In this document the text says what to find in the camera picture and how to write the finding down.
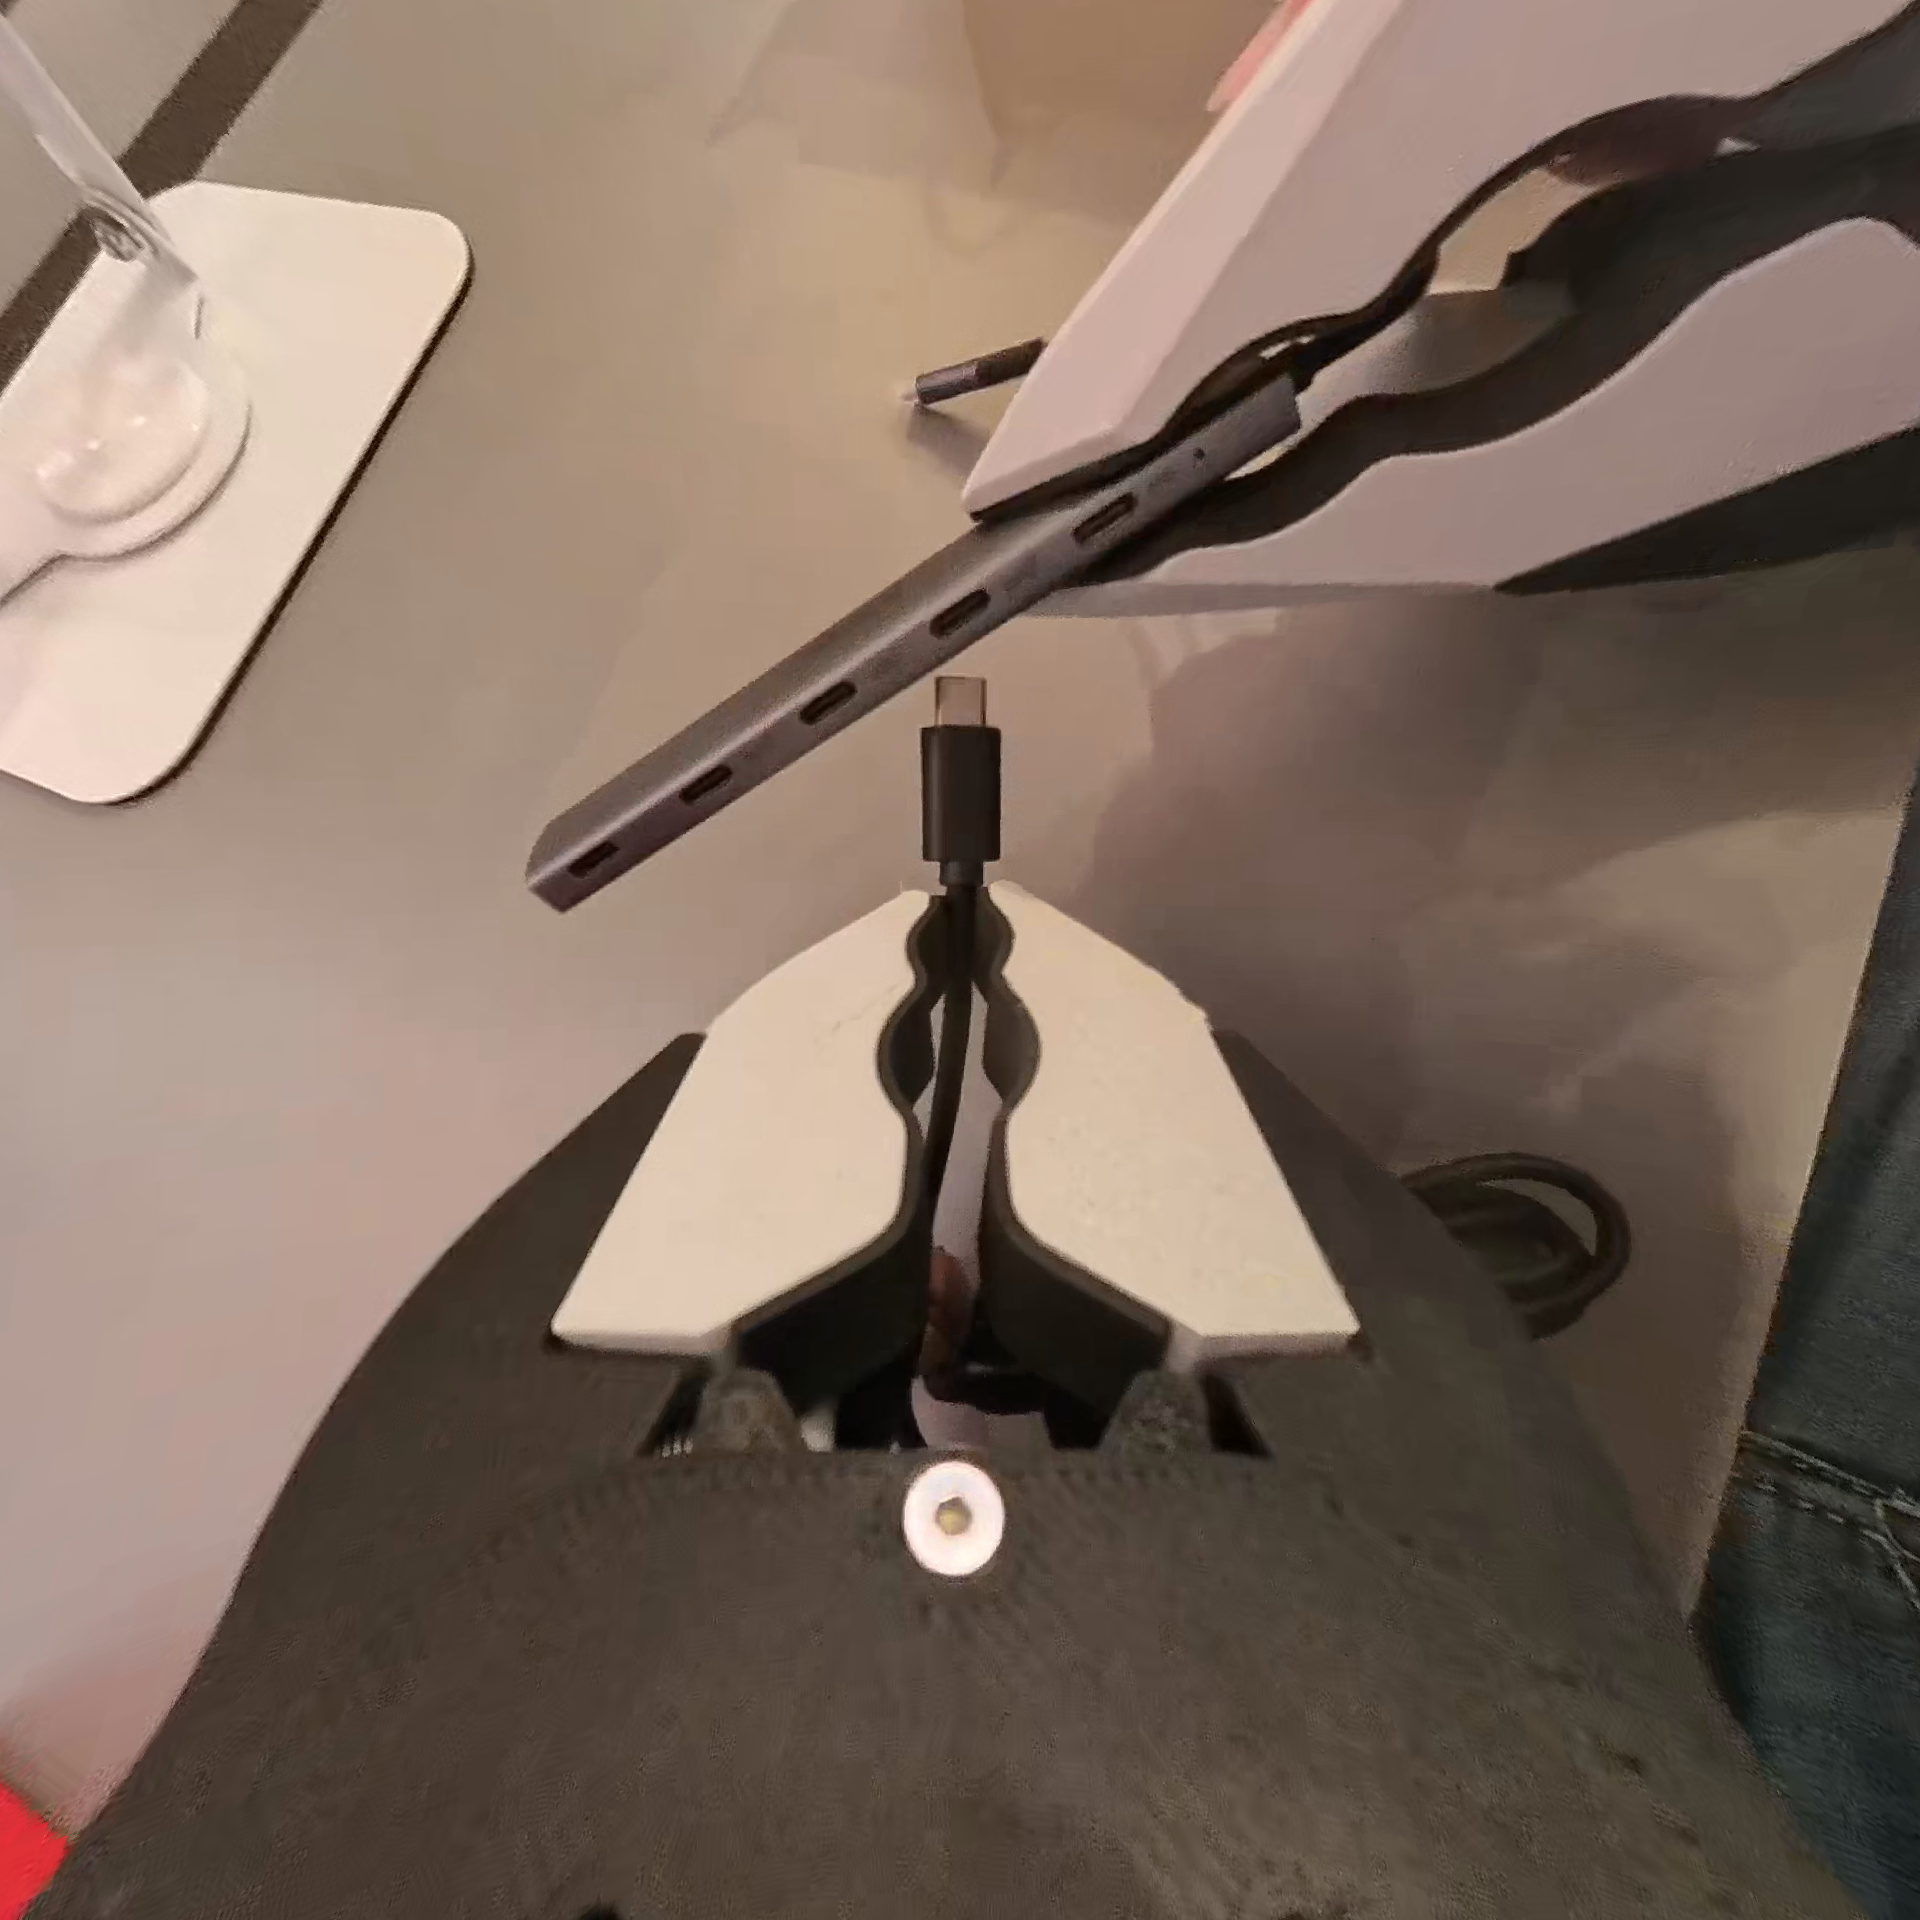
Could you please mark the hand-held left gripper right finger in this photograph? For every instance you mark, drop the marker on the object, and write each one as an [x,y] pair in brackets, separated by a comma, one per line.
[1186,1186]

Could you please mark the person's jeans leg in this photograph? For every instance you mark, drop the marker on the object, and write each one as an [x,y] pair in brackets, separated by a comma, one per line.
[1832,1562]

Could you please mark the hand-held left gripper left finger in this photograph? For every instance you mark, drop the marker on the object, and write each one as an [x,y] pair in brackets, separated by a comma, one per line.
[736,1186]

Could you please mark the red plastic bin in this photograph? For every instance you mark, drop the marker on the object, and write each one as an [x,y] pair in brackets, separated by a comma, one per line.
[26,1816]

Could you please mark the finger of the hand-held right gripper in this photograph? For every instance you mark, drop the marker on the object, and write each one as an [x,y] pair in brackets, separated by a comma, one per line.
[1680,392]
[1352,151]

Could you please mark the grey usb hub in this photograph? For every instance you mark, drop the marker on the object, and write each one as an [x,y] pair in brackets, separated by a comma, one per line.
[842,674]

